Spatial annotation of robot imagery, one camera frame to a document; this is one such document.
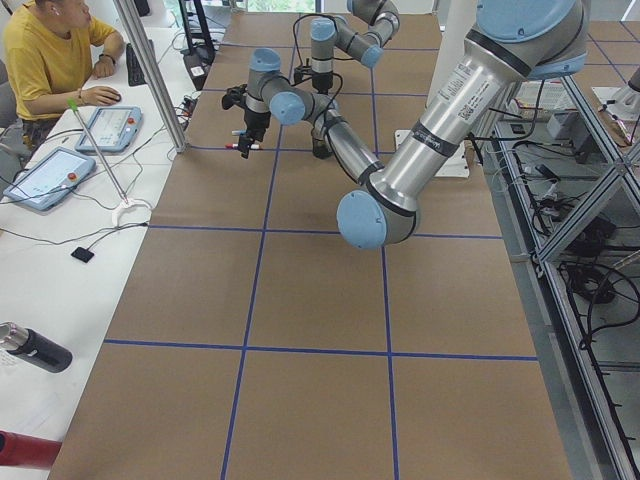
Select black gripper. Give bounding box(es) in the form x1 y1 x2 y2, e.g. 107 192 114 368
237 108 271 159

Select red pen white body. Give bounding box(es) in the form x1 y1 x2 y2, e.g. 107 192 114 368
225 143 262 150

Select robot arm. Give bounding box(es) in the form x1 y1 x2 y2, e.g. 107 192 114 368
310 0 400 94
222 1 590 249

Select black mesh pen holder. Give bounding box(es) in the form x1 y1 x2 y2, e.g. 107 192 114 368
311 128 333 160

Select upper teach pendant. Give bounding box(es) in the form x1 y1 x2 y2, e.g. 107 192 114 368
82 106 143 154

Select teach pendant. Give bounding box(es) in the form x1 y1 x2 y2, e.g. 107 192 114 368
82 106 143 154
3 147 96 212

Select metal rod green tip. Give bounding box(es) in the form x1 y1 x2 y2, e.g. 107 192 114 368
67 99 128 204

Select small black square pad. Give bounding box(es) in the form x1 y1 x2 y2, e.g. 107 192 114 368
71 247 95 263

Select lower teach pendant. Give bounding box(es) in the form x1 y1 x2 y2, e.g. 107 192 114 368
3 147 96 212

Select person in yellow shirt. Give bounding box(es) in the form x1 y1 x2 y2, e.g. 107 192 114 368
3 1 125 151

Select black cylinder bottle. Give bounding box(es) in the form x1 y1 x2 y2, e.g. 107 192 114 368
1 322 73 373

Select red cylinder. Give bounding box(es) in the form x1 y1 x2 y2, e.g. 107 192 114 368
1 431 62 470

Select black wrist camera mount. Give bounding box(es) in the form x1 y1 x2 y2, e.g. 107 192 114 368
221 84 247 110

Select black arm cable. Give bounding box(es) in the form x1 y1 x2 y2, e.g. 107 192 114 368
294 89 351 146
290 13 346 109

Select aluminium frame post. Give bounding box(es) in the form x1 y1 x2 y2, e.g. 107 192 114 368
114 0 187 153

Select aluminium frame rail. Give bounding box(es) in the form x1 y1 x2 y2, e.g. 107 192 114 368
479 74 640 480

